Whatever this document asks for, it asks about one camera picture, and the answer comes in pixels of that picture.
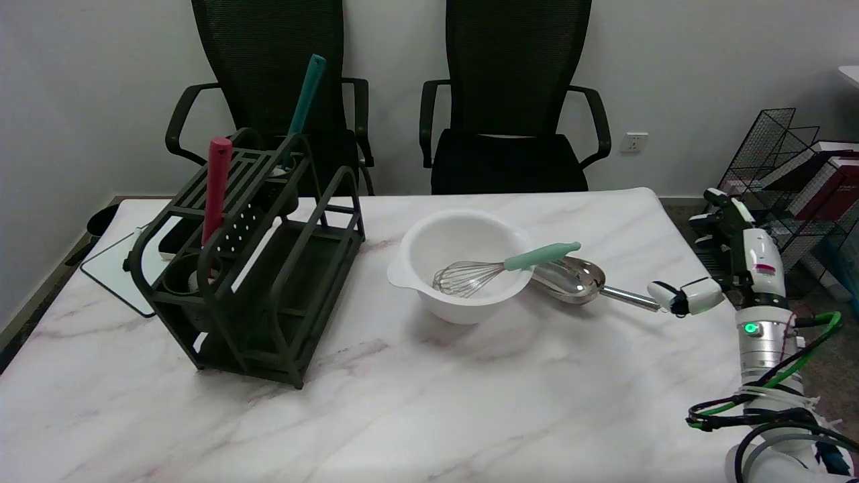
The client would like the black book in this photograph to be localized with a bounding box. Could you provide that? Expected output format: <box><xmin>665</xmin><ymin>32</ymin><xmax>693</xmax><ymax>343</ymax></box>
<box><xmin>758</xmin><ymin>149</ymin><xmax>859</xmax><ymax>195</ymax></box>

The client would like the maroon book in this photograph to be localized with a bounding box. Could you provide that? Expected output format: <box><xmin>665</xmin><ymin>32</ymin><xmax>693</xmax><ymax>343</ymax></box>
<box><xmin>792</xmin><ymin>158</ymin><xmax>859</xmax><ymax>223</ymax></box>

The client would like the white board with black edge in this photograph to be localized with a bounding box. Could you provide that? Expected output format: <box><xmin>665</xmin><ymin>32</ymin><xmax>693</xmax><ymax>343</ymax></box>
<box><xmin>81</xmin><ymin>228</ymin><xmax>182</xmax><ymax>318</ymax></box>

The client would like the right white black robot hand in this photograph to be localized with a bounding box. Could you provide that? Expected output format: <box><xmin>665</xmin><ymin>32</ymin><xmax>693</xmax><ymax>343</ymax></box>
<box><xmin>648</xmin><ymin>189</ymin><xmax>787</xmax><ymax>317</ymax></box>

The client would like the black mesh office chair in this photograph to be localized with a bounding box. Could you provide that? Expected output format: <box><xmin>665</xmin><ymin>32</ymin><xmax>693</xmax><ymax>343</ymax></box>
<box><xmin>419</xmin><ymin>0</ymin><xmax>612</xmax><ymax>195</ymax></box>
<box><xmin>165</xmin><ymin>0</ymin><xmax>375</xmax><ymax>197</ymax></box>

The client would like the black wire mesh rack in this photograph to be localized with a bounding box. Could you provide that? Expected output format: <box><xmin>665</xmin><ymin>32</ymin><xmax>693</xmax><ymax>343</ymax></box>
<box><xmin>695</xmin><ymin>107</ymin><xmax>859</xmax><ymax>303</ymax></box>

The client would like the red utensil handle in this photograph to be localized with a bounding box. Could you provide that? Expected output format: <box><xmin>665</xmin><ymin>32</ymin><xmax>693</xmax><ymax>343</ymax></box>
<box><xmin>201</xmin><ymin>137</ymin><xmax>234</xmax><ymax>246</ymax></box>

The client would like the white plastic mixing bowl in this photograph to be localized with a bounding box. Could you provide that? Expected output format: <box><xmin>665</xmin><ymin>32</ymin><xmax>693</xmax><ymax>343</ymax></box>
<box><xmin>387</xmin><ymin>209</ymin><xmax>536</xmax><ymax>325</ymax></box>

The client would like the green and black cable bundle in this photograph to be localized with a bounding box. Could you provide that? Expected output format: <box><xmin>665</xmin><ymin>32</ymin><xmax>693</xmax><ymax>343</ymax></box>
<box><xmin>686</xmin><ymin>311</ymin><xmax>844</xmax><ymax>431</ymax></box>

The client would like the stainless steel scoop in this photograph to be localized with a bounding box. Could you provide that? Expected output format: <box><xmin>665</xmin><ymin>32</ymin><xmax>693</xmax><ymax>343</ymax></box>
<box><xmin>530</xmin><ymin>255</ymin><xmax>665</xmax><ymax>313</ymax></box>

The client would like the black looped cable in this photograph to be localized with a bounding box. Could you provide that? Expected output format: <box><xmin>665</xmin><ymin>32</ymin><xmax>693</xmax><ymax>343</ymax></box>
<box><xmin>734</xmin><ymin>417</ymin><xmax>859</xmax><ymax>483</ymax></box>

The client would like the black waste bin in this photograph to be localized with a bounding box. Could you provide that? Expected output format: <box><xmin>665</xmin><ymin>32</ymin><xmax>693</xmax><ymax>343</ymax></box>
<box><xmin>86</xmin><ymin>204</ymin><xmax>120</xmax><ymax>239</ymax></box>

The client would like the teal utensil handle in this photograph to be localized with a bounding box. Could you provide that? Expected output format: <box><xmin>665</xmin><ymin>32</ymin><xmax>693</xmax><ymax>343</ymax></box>
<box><xmin>281</xmin><ymin>54</ymin><xmax>327</xmax><ymax>168</ymax></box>

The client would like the whisk with mint handle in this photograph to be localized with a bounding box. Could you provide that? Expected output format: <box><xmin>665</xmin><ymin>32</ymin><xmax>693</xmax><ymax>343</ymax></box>
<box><xmin>432</xmin><ymin>241</ymin><xmax>582</xmax><ymax>299</ymax></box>

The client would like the dark green dish rack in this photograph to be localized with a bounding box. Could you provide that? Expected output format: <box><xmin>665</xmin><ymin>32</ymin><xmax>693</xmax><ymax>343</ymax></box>
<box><xmin>123</xmin><ymin>127</ymin><xmax>366</xmax><ymax>390</ymax></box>

